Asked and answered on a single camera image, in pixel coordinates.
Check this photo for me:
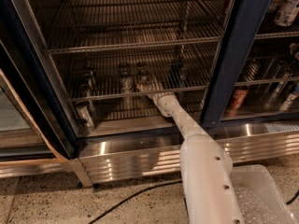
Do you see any white can upper right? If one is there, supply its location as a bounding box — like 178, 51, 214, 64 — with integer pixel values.
274, 0, 299, 27

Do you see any right compartment wire shelf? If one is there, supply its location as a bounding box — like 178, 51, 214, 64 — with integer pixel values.
235, 43, 299, 87

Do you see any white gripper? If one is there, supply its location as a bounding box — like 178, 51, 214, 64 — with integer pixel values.
136, 77, 181, 118

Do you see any dark can at left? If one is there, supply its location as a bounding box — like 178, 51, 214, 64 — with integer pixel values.
81, 66, 95, 97

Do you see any silver 7up can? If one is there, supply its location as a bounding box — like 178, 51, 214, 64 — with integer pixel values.
136, 62, 153, 86

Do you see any can left of centre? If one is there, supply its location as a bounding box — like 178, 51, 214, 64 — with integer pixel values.
119, 63, 133, 93

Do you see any black floor cable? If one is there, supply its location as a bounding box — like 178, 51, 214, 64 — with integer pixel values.
88, 179, 184, 224

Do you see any stainless steel fridge base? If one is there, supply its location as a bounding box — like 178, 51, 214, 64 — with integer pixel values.
69, 120, 299, 187

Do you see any lower wire fridge shelf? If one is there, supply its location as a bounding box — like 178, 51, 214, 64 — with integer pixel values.
67, 49, 214, 102

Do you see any upper wire fridge shelf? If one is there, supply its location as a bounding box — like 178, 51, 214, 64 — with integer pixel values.
47, 0, 225, 55

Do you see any red soda can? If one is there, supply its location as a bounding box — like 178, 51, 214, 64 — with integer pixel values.
226, 86, 249, 117

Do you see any blue white can right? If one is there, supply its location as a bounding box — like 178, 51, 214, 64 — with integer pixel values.
279, 83, 299, 111

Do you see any bubble wrap sheet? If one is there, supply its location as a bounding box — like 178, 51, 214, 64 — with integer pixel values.
234, 185, 280, 224

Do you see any wire fridge shelf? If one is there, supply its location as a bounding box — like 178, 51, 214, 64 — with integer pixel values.
67, 49, 214, 102
47, 0, 225, 55

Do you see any clear plastic bin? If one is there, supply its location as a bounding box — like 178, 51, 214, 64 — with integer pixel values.
231, 165, 298, 224

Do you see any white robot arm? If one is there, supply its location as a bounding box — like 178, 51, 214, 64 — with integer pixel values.
135, 78, 245, 224

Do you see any silver can bottom left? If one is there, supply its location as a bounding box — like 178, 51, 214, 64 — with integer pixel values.
75, 102, 94, 128

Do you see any open glass fridge door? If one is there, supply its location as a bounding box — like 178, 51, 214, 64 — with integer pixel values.
0, 0, 76, 177

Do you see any dark blue fridge door frame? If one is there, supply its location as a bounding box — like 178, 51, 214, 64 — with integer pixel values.
200, 0, 278, 125

